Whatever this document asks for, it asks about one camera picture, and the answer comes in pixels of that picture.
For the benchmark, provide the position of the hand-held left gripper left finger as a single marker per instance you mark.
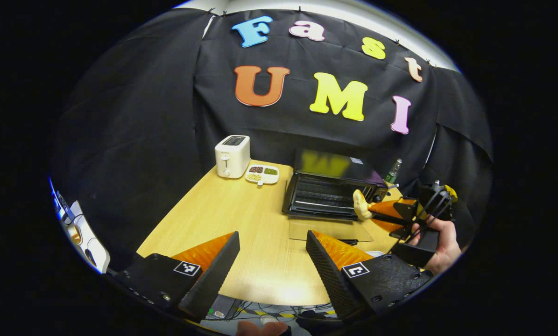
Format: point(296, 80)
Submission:
point(213, 275)

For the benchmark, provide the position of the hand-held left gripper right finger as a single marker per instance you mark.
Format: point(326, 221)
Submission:
point(328, 275)

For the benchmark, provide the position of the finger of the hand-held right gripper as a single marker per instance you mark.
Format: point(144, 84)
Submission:
point(393, 226)
point(395, 207)

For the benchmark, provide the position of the golden bread roll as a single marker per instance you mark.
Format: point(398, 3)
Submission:
point(362, 207)

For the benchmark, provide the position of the black electric oven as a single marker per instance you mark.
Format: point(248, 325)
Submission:
point(325, 196)

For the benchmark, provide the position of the white oval plate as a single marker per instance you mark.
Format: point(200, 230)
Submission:
point(376, 254)

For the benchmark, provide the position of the grey box with green light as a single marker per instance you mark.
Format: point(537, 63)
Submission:
point(220, 309)

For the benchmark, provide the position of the clear plastic water bottle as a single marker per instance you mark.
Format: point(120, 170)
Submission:
point(393, 171)

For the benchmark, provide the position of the dark rounded object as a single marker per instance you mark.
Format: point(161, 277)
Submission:
point(314, 323)

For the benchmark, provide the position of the white divided snack dish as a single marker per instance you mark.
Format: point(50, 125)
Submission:
point(262, 175)

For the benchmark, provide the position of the white toaster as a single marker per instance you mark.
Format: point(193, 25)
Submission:
point(232, 158)

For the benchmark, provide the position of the white plastic equipment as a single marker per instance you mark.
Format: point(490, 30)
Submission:
point(89, 242)

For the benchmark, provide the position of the black backdrop cloth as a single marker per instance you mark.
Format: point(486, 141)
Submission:
point(143, 116)

